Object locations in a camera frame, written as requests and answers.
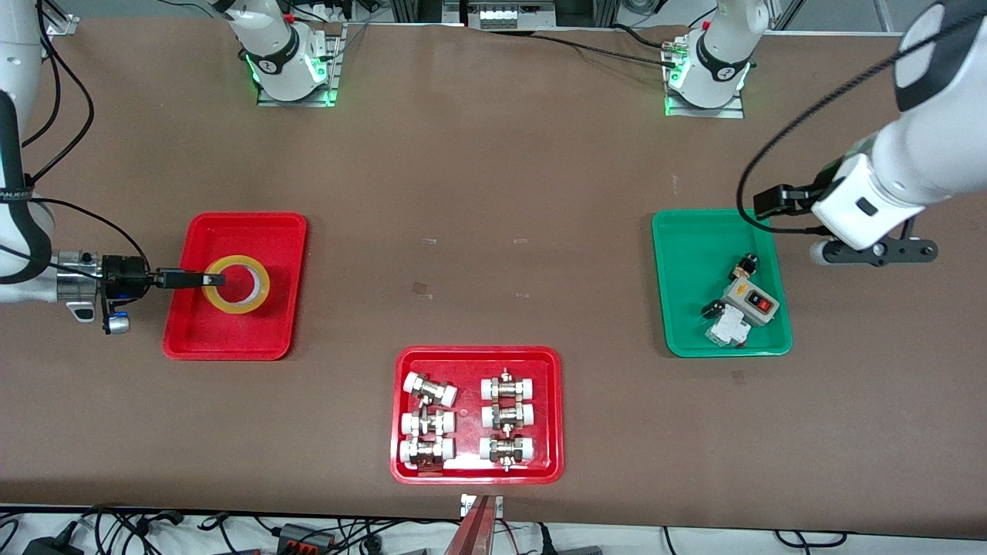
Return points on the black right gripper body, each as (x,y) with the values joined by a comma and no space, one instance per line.
(123,277)

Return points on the yellow transparent tape roll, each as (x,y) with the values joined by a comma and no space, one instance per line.
(258,297)

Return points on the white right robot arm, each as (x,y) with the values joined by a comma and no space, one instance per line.
(15,231)

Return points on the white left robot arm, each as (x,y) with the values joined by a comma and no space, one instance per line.
(937,146)

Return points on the empty-style red plastic tray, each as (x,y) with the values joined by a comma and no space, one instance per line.
(231,339)

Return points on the green plastic tray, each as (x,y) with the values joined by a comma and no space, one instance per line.
(694,308)

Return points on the red tray holding fittings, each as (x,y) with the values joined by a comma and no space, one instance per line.
(470,416)

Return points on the black brass knob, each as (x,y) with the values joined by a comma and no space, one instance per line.
(746,267)

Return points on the small black plastic part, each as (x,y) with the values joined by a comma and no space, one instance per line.
(712,310)

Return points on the white circuit breaker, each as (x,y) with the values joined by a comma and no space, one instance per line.
(729,330)

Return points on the metal pipe fitting white caps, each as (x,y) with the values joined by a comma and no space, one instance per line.
(506,449)
(507,387)
(507,416)
(430,389)
(428,422)
(426,451)

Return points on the black power adapter red plugs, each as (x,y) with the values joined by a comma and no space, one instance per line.
(304,536)

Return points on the white power strip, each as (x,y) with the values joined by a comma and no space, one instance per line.
(509,15)

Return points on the red aluminium bar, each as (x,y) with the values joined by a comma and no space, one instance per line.
(472,532)

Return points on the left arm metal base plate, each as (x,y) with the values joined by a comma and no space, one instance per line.
(732,110)

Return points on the grey switch box red button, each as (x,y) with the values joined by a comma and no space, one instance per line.
(744,301)

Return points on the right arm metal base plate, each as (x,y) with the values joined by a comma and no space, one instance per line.
(333,62)

